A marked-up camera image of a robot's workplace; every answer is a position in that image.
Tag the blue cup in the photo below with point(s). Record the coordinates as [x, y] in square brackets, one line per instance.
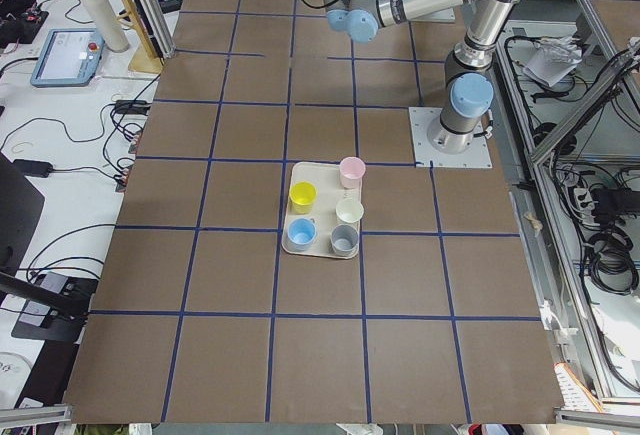
[301, 234]

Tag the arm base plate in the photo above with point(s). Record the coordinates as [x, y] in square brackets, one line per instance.
[435, 147]

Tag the cream plastic tray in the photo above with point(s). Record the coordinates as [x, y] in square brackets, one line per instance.
[326, 179]

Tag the wooden stand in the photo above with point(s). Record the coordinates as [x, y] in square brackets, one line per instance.
[145, 58]

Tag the grey cup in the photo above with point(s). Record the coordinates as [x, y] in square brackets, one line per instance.
[344, 240]

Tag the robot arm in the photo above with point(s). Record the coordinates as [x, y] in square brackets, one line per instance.
[469, 92]

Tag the aluminium frame post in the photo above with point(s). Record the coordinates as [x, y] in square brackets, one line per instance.
[157, 31]

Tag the yellow cup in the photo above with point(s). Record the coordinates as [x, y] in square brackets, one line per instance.
[302, 196]

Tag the crumpled white paper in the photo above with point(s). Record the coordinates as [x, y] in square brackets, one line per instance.
[554, 59]

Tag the pink cup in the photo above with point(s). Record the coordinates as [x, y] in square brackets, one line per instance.
[351, 171]

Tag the white paper roll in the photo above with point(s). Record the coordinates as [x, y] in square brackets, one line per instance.
[103, 16]

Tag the black power adapter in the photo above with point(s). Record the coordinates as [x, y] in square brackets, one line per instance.
[33, 168]

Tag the black monitor stand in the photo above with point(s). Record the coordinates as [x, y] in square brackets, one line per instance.
[56, 306]

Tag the blue teach pendant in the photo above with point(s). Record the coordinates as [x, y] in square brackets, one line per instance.
[69, 58]

